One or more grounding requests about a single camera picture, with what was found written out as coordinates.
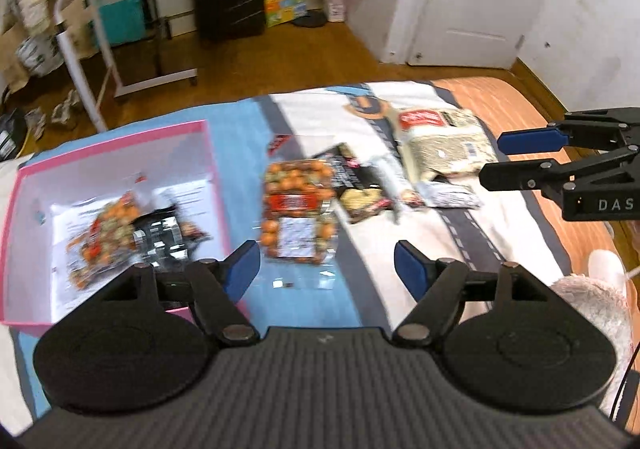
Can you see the pair of slippers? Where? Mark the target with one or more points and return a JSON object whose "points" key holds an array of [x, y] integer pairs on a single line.
{"points": [[57, 111]]}

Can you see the small orange nut snack packet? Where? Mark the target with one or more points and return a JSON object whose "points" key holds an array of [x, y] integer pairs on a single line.
{"points": [[107, 229]]}

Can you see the printed paper sheet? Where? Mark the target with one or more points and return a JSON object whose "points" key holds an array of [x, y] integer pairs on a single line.
{"points": [[192, 196]]}

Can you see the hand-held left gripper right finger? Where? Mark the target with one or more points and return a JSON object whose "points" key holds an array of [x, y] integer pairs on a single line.
{"points": [[407, 269]]}

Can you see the teal bag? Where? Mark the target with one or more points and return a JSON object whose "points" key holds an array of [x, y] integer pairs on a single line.
{"points": [[122, 19]]}

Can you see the white grain bag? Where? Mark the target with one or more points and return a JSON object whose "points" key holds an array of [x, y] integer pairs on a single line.
{"points": [[440, 144]]}

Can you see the small black printed packet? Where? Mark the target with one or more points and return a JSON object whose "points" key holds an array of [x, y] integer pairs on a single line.
{"points": [[160, 240]]}

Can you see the flat black snack packet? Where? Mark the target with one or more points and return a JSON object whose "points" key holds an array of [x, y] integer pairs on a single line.
{"points": [[350, 169]]}

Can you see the pink cardboard box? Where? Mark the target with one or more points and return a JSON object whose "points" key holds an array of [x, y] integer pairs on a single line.
{"points": [[115, 149]]}

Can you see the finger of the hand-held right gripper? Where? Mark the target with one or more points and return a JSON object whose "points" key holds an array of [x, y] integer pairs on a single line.
{"points": [[530, 140], [525, 175]]}

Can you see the fluffy white clothing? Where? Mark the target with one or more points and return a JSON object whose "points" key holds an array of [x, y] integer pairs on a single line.
{"points": [[590, 319]]}

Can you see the white printed bag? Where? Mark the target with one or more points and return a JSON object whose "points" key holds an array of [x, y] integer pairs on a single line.
{"points": [[39, 56]]}

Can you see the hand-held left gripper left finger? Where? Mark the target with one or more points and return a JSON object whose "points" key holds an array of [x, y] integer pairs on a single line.
{"points": [[242, 270]]}

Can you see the black floor bag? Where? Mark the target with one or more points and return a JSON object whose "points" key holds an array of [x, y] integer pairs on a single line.
{"points": [[10, 134]]}

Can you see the dark round floor object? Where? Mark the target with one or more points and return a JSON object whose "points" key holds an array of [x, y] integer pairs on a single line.
{"points": [[310, 20]]}

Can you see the large orange nut snack packet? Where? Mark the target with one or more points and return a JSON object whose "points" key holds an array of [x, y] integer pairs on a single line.
{"points": [[297, 189]]}

